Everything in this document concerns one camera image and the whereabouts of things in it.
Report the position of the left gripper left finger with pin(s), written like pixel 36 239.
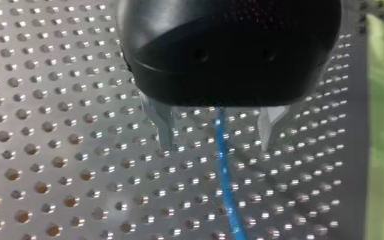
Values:
pixel 162 123

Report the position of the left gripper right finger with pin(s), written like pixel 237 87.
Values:
pixel 266 126

